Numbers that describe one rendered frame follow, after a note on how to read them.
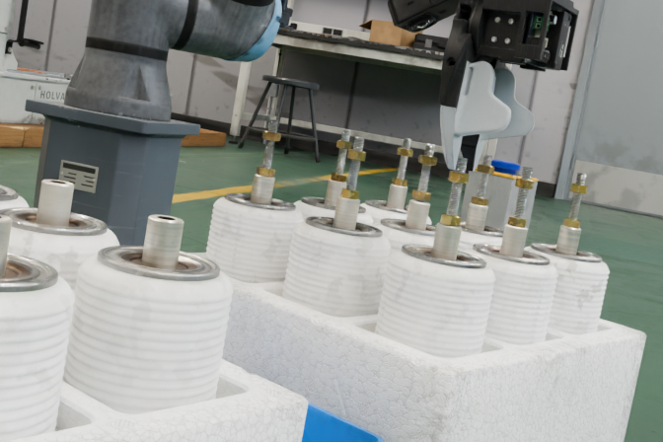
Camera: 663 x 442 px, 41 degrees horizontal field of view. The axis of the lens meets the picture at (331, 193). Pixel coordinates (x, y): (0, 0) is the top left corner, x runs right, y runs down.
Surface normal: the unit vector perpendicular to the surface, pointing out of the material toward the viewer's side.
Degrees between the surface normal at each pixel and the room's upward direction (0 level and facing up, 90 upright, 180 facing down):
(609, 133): 90
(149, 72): 72
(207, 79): 90
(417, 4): 90
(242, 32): 120
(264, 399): 0
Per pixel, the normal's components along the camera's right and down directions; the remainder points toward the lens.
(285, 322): -0.65, -0.04
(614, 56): -0.26, 0.05
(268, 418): 0.76, 0.20
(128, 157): 0.48, 0.18
